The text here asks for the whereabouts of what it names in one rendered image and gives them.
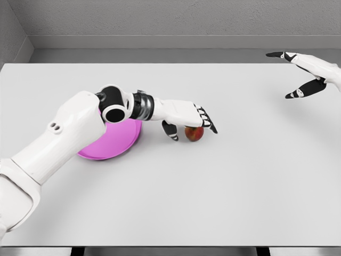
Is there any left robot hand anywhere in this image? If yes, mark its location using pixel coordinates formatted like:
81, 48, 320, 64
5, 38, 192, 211
161, 99, 218, 142

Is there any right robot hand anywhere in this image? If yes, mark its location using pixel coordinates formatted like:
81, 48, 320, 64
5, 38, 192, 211
265, 51, 341, 100

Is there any red apple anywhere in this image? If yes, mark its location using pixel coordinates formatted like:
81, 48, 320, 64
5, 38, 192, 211
184, 126, 205, 142

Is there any pink round plate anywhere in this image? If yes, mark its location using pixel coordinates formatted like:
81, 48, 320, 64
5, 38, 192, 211
76, 107, 142, 161

